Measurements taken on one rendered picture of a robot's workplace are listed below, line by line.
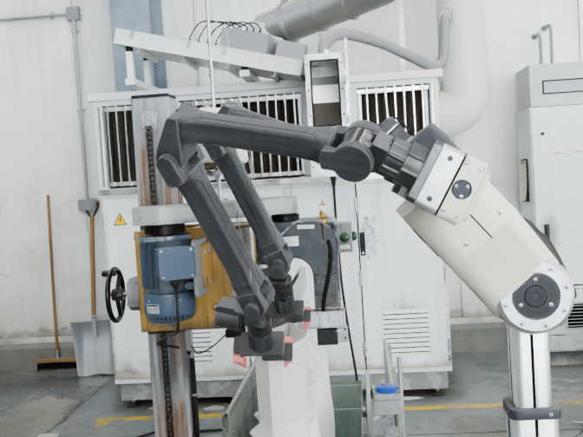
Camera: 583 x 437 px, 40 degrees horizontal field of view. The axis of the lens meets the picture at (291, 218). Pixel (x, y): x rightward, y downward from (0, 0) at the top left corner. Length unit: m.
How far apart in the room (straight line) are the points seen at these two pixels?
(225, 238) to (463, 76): 3.96
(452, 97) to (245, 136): 4.05
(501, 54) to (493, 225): 5.02
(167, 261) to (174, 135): 0.70
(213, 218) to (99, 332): 5.01
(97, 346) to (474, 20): 3.76
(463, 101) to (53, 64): 3.37
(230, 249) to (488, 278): 0.53
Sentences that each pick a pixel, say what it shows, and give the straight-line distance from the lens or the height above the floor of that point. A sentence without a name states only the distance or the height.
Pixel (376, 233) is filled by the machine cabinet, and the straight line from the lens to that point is 5.15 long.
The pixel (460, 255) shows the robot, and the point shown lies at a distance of 1.61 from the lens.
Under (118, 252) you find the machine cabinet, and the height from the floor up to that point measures 1.05.
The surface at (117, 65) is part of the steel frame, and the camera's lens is 6.30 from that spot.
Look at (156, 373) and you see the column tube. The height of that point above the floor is 0.88.
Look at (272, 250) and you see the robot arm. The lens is 2.17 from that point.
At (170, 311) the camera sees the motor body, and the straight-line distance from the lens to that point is 2.30.
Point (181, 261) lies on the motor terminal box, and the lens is 2.23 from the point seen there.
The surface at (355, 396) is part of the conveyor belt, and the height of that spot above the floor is 0.38.
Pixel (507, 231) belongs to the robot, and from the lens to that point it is 1.63.
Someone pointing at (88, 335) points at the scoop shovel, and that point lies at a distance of 6.67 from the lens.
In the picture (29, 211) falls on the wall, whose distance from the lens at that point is 6.99.
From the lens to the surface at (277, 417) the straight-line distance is 2.04.
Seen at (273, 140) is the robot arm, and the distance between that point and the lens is 1.51.
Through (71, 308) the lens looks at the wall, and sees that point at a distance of 6.95.
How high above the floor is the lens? 1.48
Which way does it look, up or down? 3 degrees down
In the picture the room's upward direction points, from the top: 4 degrees counter-clockwise
